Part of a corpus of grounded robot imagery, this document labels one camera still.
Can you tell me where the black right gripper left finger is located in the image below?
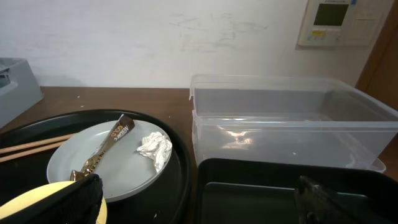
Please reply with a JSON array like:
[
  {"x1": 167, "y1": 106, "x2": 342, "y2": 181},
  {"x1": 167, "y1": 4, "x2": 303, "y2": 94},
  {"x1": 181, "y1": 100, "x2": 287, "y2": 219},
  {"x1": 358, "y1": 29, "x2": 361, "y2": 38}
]
[{"x1": 0, "y1": 173, "x2": 104, "y2": 224}]

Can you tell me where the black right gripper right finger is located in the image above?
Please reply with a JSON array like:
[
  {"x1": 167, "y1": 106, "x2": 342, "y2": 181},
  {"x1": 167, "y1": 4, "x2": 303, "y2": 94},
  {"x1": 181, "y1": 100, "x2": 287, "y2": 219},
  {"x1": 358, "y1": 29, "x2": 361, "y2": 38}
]
[{"x1": 294, "y1": 175, "x2": 389, "y2": 224}]

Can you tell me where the yellow bowl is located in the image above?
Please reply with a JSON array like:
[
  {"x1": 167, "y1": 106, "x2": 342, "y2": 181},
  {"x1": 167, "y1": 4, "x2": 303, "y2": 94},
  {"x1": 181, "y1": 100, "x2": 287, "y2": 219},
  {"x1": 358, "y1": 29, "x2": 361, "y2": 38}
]
[{"x1": 0, "y1": 180, "x2": 108, "y2": 224}]

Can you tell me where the wooden chopstick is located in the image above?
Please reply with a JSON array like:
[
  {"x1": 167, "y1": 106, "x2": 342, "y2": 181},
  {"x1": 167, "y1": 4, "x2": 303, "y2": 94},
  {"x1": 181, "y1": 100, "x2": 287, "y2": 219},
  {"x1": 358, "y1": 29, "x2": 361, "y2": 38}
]
[
  {"x1": 1, "y1": 133, "x2": 75, "y2": 154},
  {"x1": 0, "y1": 141, "x2": 64, "y2": 162}
]

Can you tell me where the brown coffee stick wrapper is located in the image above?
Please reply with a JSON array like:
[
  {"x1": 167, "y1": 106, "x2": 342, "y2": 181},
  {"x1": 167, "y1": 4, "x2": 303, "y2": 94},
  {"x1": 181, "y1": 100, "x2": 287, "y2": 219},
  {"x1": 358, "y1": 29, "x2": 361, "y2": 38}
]
[{"x1": 70, "y1": 114, "x2": 135, "y2": 181}]

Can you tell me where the white tissue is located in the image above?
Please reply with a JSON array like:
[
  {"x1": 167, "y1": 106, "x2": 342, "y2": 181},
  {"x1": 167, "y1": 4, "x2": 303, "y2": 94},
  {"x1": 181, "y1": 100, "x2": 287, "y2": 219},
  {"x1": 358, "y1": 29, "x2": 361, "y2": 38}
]
[{"x1": 137, "y1": 132, "x2": 172, "y2": 173}]

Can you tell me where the grey dishwasher rack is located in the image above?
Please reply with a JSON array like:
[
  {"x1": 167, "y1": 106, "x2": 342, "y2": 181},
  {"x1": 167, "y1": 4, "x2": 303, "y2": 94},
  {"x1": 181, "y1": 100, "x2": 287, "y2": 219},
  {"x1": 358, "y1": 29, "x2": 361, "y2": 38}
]
[{"x1": 1, "y1": 58, "x2": 44, "y2": 127}]

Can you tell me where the grey round plate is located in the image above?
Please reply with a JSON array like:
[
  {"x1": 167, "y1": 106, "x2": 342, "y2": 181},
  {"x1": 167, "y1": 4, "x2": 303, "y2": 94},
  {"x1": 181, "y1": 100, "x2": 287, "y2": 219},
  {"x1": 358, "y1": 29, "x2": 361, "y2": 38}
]
[{"x1": 47, "y1": 120, "x2": 169, "y2": 202}]

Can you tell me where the round black tray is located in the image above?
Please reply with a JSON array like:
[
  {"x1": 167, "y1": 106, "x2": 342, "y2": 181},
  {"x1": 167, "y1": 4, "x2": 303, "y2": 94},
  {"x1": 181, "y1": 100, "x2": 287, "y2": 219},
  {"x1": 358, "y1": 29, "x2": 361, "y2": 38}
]
[{"x1": 1, "y1": 110, "x2": 193, "y2": 223}]

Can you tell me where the black rectangular tray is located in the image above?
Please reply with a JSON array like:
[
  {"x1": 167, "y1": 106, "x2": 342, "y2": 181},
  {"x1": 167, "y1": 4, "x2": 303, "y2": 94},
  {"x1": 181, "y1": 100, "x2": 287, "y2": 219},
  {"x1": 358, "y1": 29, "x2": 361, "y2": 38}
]
[{"x1": 194, "y1": 159, "x2": 397, "y2": 223}]

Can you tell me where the clear plastic bin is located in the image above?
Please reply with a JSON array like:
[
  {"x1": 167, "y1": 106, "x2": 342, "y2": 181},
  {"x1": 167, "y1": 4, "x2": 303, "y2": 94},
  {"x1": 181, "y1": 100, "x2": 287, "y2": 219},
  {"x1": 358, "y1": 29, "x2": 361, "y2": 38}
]
[{"x1": 190, "y1": 75, "x2": 397, "y2": 172}]

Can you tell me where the white wall control panel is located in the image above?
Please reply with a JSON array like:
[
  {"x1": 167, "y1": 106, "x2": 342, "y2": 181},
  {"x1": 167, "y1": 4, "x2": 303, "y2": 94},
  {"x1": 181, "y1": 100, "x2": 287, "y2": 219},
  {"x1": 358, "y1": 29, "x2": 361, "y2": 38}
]
[{"x1": 297, "y1": 0, "x2": 393, "y2": 47}]

